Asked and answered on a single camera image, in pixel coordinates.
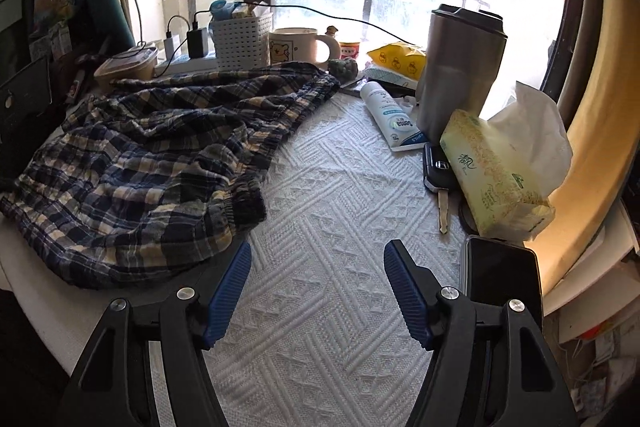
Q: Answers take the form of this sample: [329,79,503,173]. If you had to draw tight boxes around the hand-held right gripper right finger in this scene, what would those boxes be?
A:
[383,238,578,427]

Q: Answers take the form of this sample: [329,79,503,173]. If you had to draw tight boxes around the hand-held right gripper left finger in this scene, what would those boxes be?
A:
[70,239,253,427]

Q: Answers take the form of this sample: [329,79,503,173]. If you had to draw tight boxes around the blue plaid pants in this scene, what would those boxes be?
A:
[0,61,342,290]

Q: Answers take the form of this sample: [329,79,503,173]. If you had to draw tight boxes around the black smartphone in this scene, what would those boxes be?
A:
[462,235,545,323]

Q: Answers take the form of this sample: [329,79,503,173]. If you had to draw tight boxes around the white textured tablecloth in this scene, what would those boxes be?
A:
[0,77,501,427]

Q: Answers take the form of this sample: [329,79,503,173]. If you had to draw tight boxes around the black car key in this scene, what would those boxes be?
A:
[422,143,463,235]

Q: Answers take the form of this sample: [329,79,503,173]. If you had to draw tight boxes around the yellow-green tissue pack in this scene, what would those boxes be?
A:
[440,81,574,243]

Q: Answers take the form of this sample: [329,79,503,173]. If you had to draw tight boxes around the white lotion tube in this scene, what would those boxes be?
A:
[360,81,431,152]

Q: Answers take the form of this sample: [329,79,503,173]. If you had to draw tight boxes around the pile of papers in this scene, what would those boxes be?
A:
[542,202,640,408]

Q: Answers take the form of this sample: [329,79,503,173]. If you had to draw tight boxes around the white-blue wipes packet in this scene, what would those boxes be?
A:
[362,64,420,90]

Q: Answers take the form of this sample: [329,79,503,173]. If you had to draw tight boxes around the stainless steel tumbler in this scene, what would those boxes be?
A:
[416,4,509,142]

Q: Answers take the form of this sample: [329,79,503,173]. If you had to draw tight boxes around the white power strip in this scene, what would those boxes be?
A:
[152,52,221,78]

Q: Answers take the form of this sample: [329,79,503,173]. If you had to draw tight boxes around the green small ornament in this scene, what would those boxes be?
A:
[327,58,359,80]

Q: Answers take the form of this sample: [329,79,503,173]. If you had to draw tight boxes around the yellow wipes packet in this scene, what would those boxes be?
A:
[366,43,427,80]

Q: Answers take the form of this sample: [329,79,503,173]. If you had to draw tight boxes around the brown lidded food container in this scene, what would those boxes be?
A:
[93,47,160,94]

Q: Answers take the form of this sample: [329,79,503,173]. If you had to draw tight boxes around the white perforated plastic basket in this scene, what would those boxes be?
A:
[209,11,275,70]

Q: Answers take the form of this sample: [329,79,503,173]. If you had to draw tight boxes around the black charger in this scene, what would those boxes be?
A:
[186,28,210,58]

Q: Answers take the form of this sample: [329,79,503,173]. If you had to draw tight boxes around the cream bear-print mug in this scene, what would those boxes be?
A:
[268,27,342,70]

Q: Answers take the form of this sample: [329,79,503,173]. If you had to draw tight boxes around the yellow curtain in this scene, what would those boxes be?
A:
[525,0,640,298]

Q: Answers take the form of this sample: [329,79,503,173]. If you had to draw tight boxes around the blue bottle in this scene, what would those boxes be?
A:
[209,0,236,22]

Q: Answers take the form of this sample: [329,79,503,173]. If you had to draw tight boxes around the black cable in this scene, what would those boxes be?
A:
[190,1,426,46]

